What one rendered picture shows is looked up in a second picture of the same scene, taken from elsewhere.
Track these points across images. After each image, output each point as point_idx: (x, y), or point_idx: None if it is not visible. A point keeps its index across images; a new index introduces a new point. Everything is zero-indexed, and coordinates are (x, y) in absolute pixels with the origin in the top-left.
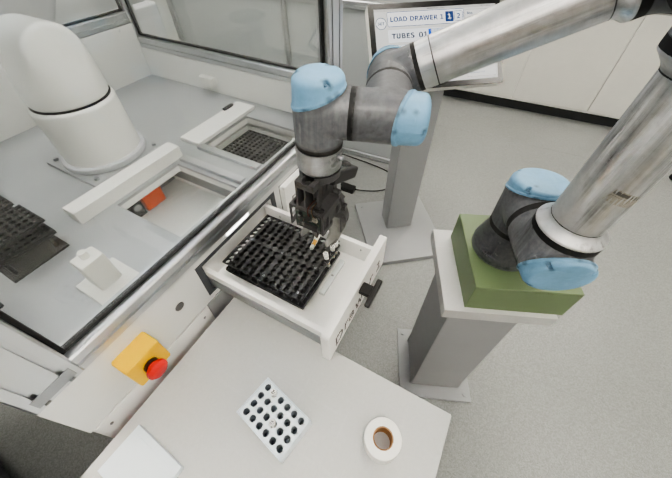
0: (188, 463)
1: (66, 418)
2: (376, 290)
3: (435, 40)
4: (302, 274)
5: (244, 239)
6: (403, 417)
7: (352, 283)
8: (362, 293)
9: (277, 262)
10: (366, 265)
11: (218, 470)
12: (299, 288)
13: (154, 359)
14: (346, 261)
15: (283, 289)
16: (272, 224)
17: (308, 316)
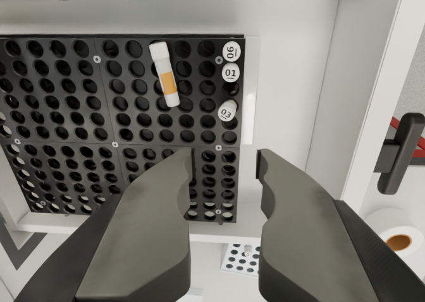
0: (203, 286)
1: None
2: (411, 155)
3: None
4: (200, 174)
5: (6, 150)
6: (413, 195)
7: (348, 184)
8: None
9: (127, 171)
10: (379, 116)
11: (231, 282)
12: (215, 203)
13: None
14: (261, 26)
15: (186, 214)
16: (7, 71)
17: (245, 183)
